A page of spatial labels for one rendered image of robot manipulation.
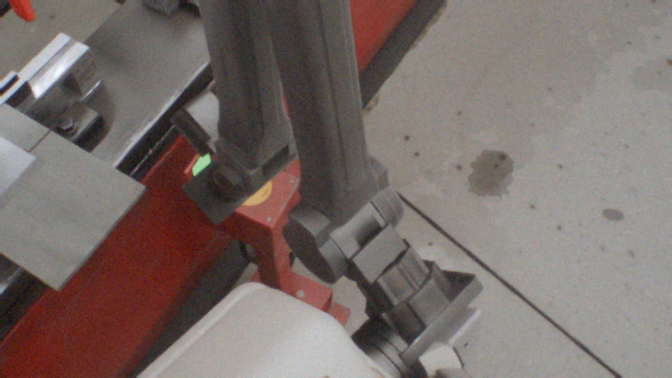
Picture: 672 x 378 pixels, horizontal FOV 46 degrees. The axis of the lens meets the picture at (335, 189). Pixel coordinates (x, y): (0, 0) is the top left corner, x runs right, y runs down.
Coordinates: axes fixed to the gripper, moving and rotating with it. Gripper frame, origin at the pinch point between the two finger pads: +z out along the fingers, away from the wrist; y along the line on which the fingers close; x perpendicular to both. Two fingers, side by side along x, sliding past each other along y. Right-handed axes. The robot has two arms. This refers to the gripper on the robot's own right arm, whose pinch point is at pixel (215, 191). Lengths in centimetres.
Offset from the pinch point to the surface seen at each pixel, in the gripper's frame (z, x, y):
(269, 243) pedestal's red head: 25.3, 12.9, -7.7
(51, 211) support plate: 5.7, -12.1, 17.6
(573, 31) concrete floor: 94, 34, -148
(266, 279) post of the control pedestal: 65, 22, -12
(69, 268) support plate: 1.9, -4.5, 21.0
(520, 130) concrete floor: 89, 44, -105
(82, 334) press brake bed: 46, 5, 25
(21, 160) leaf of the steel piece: 9.8, -20.6, 15.8
